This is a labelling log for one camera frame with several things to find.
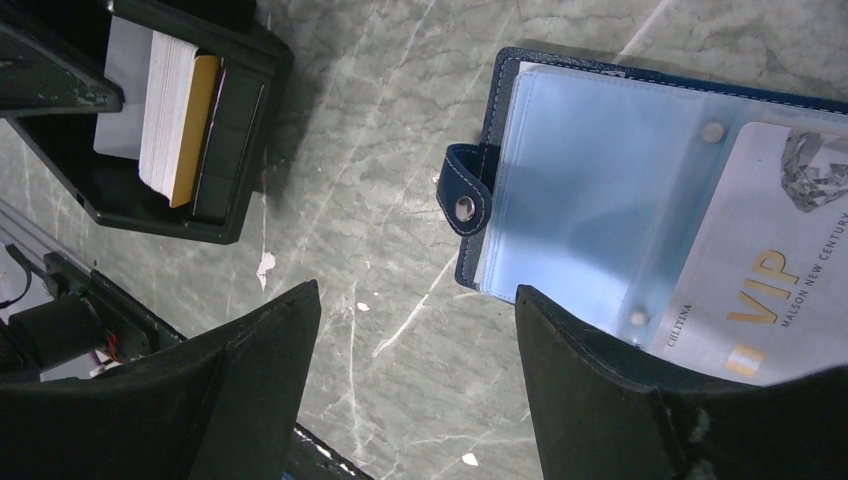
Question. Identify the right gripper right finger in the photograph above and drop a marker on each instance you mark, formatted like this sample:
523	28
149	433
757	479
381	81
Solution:
604	409

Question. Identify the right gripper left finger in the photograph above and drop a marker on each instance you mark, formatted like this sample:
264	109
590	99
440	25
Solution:
221	405

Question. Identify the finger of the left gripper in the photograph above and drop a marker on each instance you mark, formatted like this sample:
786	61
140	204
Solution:
42	74

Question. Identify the blue leather card holder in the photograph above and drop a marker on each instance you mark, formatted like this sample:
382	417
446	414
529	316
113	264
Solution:
590	181

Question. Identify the black card tray box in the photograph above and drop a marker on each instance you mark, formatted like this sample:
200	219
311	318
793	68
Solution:
96	156

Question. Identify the stack of cards in tray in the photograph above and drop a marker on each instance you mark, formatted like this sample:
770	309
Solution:
179	96

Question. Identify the VIP card in holder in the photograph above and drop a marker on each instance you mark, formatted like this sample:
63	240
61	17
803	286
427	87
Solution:
762	297

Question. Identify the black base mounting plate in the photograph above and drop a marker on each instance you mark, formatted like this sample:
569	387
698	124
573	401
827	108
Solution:
90	325

